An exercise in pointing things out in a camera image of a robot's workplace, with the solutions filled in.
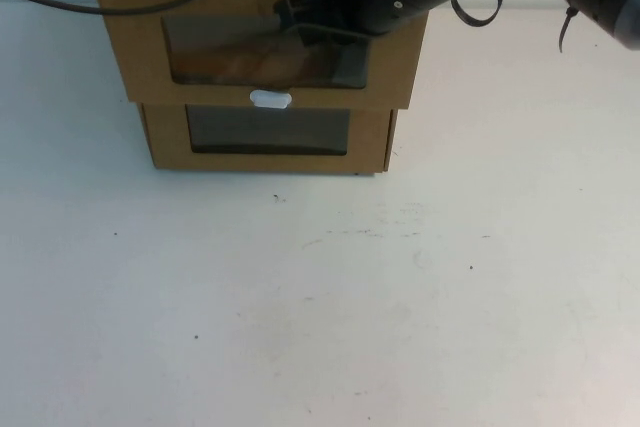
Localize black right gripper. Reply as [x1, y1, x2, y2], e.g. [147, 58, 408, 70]
[272, 0, 382, 85]

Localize cardboard drawer with white handle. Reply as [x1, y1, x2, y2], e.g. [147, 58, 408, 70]
[94, 0, 430, 112]

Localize lower cardboard drawer with window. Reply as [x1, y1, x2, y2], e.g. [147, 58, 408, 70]
[140, 101, 400, 174]

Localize cardboard drawer with window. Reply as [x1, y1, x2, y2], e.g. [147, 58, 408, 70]
[143, 103, 392, 172]
[140, 101, 400, 174]

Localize white plastic drawer handle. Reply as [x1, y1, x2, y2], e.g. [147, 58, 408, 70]
[248, 88, 293, 111]

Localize black strap loop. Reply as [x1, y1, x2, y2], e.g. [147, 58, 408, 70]
[449, 0, 504, 27]

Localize black cable tie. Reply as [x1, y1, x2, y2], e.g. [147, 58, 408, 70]
[556, 4, 581, 54]

